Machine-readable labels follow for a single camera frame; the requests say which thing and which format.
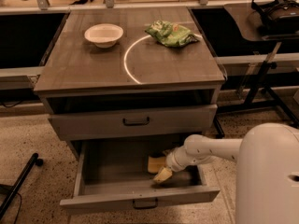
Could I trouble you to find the green chip bag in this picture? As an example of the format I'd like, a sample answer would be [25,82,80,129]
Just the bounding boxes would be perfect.
[145,21,198,48]

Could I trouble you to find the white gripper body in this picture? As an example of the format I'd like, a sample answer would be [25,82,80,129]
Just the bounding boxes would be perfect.
[165,147,191,172]

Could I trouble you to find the black lower drawer handle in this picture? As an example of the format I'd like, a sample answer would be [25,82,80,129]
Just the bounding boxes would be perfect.
[132,198,159,210]

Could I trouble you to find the grey drawer cabinet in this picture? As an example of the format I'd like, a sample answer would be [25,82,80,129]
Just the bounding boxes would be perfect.
[33,6,226,161]

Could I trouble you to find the black headset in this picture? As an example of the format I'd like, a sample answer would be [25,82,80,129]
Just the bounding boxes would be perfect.
[251,0,299,34]

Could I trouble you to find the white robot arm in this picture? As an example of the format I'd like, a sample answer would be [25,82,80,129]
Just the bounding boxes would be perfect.
[154,123,299,224]

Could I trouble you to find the open grey lower drawer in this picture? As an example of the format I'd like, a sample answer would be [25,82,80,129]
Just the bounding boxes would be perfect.
[60,134,220,215]

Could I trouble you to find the black drawer handle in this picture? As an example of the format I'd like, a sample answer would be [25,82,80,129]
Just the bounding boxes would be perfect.
[132,198,159,210]
[122,117,150,127]

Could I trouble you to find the black table stand right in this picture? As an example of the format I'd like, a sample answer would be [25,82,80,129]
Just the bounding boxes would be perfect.
[217,41,299,128]

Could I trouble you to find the black upper drawer handle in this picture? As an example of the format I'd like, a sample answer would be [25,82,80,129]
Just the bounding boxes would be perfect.
[122,117,150,127]

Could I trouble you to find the white bowl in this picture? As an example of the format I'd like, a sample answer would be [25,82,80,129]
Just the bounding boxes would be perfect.
[84,23,123,49]

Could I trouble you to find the closed grey upper drawer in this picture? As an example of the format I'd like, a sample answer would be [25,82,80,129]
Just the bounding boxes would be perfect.
[50,105,217,141]

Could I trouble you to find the yellow sponge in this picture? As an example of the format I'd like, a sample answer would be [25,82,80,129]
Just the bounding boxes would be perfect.
[148,156,166,174]

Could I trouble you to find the black stand leg left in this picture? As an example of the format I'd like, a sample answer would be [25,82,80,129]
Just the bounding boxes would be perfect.
[0,153,43,219]

